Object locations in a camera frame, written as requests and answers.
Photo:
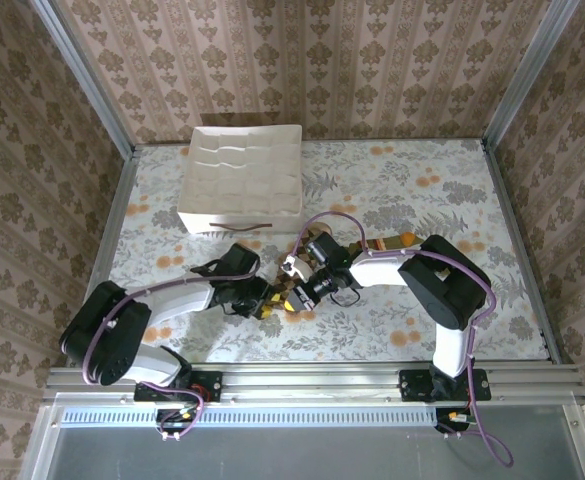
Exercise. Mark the aluminium table side rail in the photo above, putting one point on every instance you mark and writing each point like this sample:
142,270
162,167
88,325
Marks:
524,250
106,250

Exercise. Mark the aluminium frame post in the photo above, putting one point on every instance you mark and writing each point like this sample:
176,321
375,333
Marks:
84,75
529,70

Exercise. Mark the white fabric divider box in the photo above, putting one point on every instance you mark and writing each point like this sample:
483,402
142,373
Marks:
242,175

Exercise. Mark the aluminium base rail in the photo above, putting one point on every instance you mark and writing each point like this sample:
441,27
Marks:
312,382

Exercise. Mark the grey metal panel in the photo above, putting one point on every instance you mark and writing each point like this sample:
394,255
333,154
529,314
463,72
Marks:
297,455

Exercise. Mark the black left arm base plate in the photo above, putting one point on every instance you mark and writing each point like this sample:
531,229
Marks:
212,385

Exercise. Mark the black connector bracket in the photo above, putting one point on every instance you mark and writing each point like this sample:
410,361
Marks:
447,425
172,425

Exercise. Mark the green striped sock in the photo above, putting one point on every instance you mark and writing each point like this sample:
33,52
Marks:
382,244

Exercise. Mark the floral tablecloth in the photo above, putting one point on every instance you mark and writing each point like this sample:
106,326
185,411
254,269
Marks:
422,200

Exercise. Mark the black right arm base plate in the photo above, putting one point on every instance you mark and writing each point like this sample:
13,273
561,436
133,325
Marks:
412,385

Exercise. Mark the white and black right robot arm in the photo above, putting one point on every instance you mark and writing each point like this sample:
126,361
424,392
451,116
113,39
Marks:
377,270

